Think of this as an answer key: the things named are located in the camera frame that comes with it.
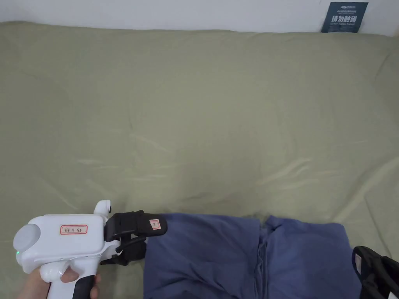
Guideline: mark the person's left hand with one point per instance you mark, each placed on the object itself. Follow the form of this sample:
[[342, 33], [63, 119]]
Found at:
[[32, 286]]

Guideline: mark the dark blue garment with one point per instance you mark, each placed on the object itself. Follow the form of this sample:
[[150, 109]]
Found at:
[[205, 261]]

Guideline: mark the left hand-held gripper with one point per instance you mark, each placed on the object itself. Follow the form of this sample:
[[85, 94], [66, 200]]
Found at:
[[65, 243]]

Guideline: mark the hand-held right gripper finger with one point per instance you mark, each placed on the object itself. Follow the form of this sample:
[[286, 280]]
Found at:
[[374, 274]]

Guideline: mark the bed with pale green sheet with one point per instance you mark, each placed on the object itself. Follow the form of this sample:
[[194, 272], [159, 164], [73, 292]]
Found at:
[[174, 102]]

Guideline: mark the dark blue sign card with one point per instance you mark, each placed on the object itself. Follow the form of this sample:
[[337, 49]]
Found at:
[[344, 17]]

